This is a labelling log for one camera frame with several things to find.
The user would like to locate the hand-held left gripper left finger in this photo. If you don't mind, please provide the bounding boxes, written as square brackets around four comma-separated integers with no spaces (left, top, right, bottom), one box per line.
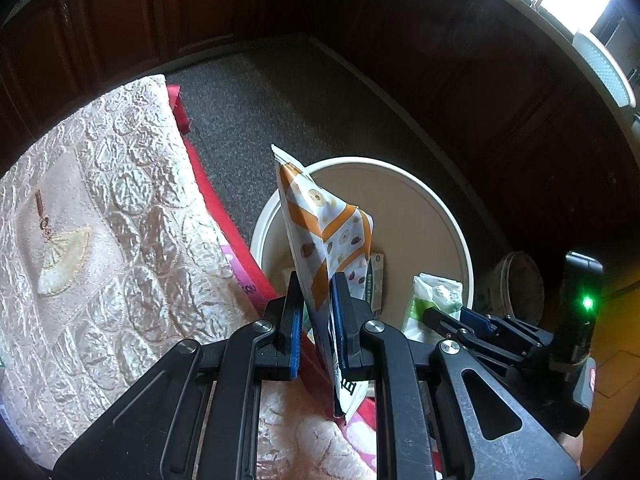
[52,271,306,480]

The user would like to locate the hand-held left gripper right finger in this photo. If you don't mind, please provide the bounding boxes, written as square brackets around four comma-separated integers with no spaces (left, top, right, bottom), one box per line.
[330,271,581,480]

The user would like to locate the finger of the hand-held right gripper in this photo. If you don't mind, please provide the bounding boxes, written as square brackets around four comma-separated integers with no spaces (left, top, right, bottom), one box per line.
[460,305,549,352]
[422,306,517,362]

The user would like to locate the white green flower carton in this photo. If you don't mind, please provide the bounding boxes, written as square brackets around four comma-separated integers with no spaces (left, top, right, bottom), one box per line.
[402,272,463,343]

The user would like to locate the orange white snack packet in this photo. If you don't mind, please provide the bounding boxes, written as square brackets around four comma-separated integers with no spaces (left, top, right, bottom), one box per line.
[271,144,376,426]

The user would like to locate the white round waste bin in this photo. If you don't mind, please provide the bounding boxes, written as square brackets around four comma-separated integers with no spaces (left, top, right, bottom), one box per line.
[250,157,473,346]

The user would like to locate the round beige container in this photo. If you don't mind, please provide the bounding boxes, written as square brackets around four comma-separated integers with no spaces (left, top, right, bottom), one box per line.
[475,251,546,324]

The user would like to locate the red printed under cloth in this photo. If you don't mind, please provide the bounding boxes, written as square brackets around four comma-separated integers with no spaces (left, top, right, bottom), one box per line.
[167,85,382,480]

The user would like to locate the white plastic object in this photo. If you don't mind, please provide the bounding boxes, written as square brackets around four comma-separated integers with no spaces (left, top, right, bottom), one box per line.
[575,32,639,109]

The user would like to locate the dark wooden kitchen cabinets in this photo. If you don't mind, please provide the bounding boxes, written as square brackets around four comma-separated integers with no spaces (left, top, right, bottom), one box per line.
[0,0,640,291]

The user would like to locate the kitchen countertop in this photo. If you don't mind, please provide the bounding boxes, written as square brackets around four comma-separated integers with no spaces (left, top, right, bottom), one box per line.
[435,0,640,116]

